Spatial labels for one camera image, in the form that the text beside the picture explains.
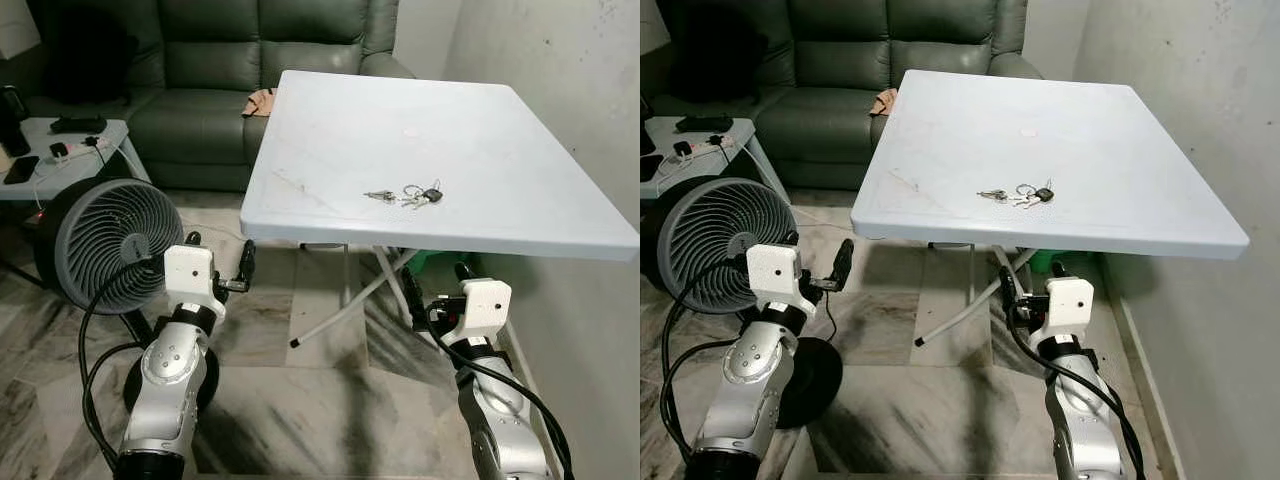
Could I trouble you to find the grey round floor fan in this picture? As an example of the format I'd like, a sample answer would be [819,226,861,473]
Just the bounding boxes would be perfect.
[655,177,845,431]
[33,177,223,413]

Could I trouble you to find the key bunch with black fob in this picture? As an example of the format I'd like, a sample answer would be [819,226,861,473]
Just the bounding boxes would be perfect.
[363,180,444,210]
[977,181,1055,209]

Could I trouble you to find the dark green leather sofa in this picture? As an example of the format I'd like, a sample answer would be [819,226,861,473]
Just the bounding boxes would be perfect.
[25,0,416,193]
[650,0,1044,191]

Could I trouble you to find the light grey side table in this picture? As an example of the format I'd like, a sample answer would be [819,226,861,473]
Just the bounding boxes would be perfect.
[640,116,791,201]
[0,117,153,204]

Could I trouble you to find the white power strip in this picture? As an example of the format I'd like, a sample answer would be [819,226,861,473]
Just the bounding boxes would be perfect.
[48,137,113,161]
[672,137,739,161]

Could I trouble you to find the black smartphone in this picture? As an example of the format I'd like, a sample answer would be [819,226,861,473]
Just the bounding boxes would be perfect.
[2,154,41,187]

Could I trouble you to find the black cushion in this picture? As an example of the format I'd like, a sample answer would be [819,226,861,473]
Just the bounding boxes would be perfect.
[668,8,771,101]
[42,8,139,103]

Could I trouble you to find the black bottle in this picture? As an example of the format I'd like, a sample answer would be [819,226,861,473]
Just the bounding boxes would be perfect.
[0,84,32,159]

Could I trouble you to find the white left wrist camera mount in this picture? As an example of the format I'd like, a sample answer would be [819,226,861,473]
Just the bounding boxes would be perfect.
[163,243,219,313]
[746,243,817,317]

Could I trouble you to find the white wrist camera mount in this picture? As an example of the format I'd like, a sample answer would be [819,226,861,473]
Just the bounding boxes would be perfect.
[746,243,817,317]
[443,279,513,342]
[1030,278,1095,343]
[163,243,219,313]

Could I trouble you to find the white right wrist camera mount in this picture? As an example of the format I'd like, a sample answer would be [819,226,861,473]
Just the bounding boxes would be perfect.
[443,279,513,342]
[1030,278,1095,343]

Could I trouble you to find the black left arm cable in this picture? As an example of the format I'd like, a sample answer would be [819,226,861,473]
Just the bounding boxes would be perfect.
[77,252,169,473]
[660,255,751,466]

